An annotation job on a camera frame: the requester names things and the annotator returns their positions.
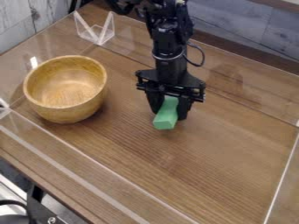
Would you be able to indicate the green rectangular stick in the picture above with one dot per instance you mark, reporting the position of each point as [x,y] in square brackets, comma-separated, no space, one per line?
[165,117]

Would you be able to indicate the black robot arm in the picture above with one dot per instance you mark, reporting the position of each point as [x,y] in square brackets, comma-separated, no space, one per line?
[169,28]

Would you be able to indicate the clear acrylic wall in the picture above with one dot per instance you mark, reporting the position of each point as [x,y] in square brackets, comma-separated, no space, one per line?
[283,211]
[98,194]

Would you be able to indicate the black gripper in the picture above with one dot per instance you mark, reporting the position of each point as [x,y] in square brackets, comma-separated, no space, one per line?
[169,80]

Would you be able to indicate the wooden bowl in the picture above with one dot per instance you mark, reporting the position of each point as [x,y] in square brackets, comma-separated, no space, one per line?
[65,88]

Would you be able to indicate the clear acrylic right wall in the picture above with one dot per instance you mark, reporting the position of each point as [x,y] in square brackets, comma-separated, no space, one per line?
[283,211]

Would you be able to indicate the small white tag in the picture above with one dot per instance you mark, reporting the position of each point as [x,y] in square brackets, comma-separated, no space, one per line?
[33,62]

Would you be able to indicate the clear acrylic corner bracket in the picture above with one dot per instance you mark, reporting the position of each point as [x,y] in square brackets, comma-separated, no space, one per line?
[93,33]

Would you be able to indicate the black metal table leg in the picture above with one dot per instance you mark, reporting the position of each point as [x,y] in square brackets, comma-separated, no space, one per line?
[46,210]

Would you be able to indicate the clear acrylic front wall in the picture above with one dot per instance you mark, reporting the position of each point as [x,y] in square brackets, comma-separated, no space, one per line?
[98,194]

